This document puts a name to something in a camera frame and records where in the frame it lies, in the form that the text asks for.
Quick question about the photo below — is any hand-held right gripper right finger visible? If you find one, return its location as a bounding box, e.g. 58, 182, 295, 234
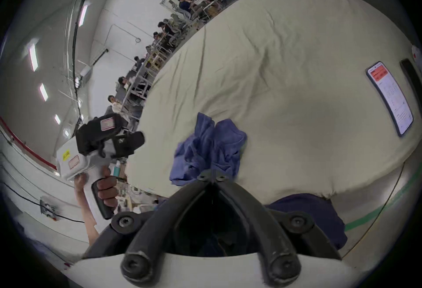
211, 171, 342, 285

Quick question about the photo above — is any person's left hand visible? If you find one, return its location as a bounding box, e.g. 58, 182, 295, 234
98, 166, 119, 209

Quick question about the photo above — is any blue garment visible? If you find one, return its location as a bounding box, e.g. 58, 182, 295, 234
169, 112, 248, 187

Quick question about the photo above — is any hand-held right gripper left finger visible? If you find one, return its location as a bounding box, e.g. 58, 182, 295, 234
82, 171, 215, 287

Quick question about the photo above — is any black floor cable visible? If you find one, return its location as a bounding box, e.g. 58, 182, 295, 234
0, 181, 85, 224

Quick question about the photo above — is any person's left forearm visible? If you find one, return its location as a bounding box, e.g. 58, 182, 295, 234
74, 175, 100, 245

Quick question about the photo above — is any black rectangular object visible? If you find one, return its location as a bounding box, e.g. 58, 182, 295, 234
400, 58, 422, 91

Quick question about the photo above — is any phone with lit screen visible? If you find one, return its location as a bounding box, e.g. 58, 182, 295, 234
366, 61, 415, 138

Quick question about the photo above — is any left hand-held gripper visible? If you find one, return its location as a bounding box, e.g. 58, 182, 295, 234
56, 113, 146, 220

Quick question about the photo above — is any row of tables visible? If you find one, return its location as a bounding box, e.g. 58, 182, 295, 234
120, 0, 238, 126

